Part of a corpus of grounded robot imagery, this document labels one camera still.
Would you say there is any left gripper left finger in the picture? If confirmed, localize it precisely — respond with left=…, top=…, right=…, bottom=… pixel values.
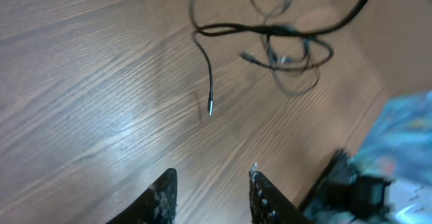
left=107, top=168, right=178, bottom=224

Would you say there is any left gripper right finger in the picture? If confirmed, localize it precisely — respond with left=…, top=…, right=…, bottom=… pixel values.
left=248, top=163, right=311, bottom=224

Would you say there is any black usb cable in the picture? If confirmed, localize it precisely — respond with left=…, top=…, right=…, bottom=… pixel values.
left=238, top=0, right=335, bottom=99
left=188, top=0, right=381, bottom=117

